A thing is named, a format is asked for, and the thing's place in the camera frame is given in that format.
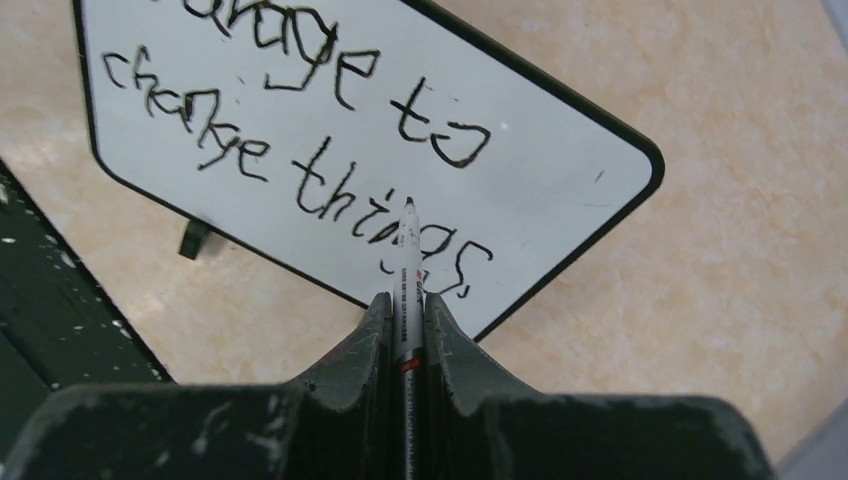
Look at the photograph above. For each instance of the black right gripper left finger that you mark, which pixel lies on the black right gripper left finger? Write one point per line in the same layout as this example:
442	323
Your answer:
329	422

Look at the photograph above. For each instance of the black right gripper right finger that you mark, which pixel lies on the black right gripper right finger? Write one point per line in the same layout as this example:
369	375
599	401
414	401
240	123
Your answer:
488	424

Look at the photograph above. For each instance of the black and white marker pen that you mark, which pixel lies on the black and white marker pen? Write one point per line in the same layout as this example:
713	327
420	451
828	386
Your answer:
408	344

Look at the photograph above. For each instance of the white board with black frame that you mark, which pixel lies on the white board with black frame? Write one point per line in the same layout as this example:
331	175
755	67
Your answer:
299	129

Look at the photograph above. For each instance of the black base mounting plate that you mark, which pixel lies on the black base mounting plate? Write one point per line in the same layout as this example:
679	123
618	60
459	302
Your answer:
59	327

